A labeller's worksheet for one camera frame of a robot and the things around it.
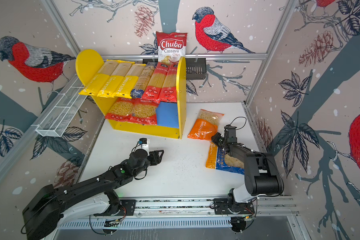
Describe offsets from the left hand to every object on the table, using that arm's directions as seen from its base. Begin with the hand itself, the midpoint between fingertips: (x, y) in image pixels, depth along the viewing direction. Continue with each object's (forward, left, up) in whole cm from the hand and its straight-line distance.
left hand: (160, 152), depth 80 cm
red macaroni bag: (+27, +26, +5) cm, 38 cm away
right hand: (+13, -30, -7) cm, 34 cm away
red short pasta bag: (+24, +12, +5) cm, 28 cm away
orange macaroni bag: (+25, -28, -9) cm, 39 cm away
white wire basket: (+10, +50, +17) cm, 54 cm away
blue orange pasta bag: (-1, -33, -8) cm, 34 cm away
